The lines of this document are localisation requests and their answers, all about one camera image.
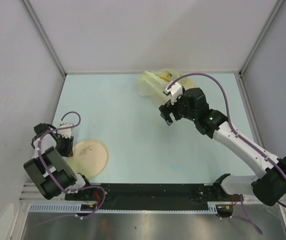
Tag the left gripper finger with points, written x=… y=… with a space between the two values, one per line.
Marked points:
x=61 y=150
x=68 y=146

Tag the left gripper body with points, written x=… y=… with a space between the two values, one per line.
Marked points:
x=61 y=140

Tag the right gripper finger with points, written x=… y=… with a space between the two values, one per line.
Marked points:
x=165 y=114
x=176 y=110

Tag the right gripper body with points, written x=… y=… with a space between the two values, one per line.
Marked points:
x=190 y=114

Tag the pink ceramic plate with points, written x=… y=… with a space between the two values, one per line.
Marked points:
x=90 y=158

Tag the pale green plastic bag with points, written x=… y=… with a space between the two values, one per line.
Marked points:
x=153 y=83

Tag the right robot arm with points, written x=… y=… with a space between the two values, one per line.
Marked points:
x=268 y=184

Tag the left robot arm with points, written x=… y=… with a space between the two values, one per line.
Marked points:
x=48 y=169

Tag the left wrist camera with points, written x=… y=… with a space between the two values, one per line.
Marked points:
x=65 y=130

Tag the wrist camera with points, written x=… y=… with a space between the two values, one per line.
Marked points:
x=174 y=90
x=65 y=130

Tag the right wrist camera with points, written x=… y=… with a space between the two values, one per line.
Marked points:
x=174 y=90

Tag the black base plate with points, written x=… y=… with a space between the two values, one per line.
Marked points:
x=172 y=197

